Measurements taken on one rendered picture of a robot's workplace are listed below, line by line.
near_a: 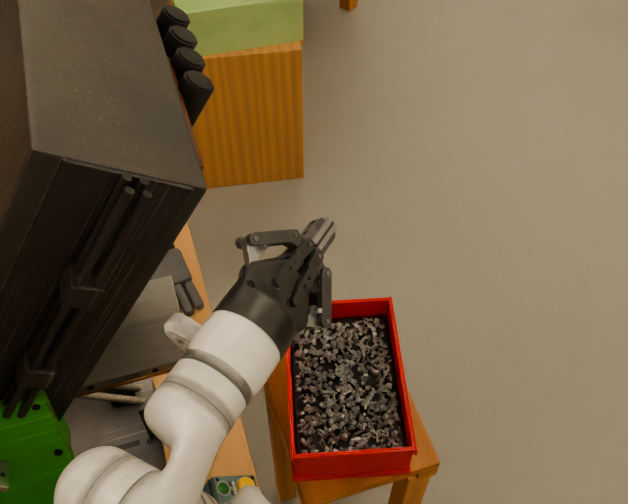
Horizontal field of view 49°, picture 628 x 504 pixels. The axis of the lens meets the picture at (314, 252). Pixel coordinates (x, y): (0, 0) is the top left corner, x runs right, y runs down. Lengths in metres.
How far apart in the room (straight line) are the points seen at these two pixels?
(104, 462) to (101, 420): 0.74
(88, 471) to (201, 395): 0.10
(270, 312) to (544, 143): 2.62
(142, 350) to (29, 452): 0.22
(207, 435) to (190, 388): 0.04
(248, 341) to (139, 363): 0.49
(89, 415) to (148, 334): 0.27
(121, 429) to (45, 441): 0.33
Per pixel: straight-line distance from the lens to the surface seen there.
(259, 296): 0.61
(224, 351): 0.58
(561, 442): 2.33
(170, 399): 0.57
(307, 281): 0.66
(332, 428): 1.25
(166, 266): 1.42
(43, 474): 1.01
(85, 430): 1.30
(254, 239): 0.63
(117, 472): 0.55
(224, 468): 1.22
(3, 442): 0.96
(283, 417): 1.36
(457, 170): 2.94
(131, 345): 1.08
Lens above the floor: 2.03
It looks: 52 degrees down
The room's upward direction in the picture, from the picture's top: straight up
